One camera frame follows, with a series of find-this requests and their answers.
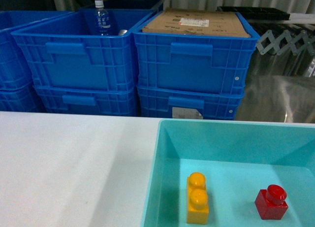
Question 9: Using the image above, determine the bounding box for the red one-stud toy block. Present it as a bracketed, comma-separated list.
[254, 184, 288, 220]

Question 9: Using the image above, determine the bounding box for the brown cardboard box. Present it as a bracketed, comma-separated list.
[142, 8, 250, 38]

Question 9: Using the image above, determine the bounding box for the yellow two-stud toy block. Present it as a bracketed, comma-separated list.
[186, 172, 209, 225]

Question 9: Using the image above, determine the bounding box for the blue crate lower right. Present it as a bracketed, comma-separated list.
[137, 86, 244, 120]

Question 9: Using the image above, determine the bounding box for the blue crate upper right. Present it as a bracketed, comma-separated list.
[133, 12, 259, 95]

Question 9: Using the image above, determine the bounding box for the blue crate lower middle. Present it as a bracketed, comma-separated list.
[34, 86, 140, 116]

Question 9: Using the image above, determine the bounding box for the teal plastic bin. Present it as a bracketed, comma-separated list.
[141, 119, 315, 227]

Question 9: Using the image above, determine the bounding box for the clear water bottle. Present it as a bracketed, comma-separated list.
[94, 0, 112, 35]

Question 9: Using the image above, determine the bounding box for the dark blue rear crate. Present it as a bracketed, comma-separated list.
[86, 0, 165, 12]

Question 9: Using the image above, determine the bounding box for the blue crate upper middle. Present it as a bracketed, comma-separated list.
[12, 9, 154, 92]

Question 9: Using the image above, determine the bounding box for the blue crate lower left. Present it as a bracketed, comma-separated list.
[0, 84, 46, 113]

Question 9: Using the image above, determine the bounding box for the black tray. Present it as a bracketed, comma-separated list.
[217, 6, 290, 20]

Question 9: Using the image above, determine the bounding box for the blue crate upper left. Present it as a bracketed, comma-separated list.
[0, 10, 70, 91]

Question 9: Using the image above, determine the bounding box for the metal scissor conveyor frame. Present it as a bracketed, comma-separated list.
[256, 30, 315, 56]

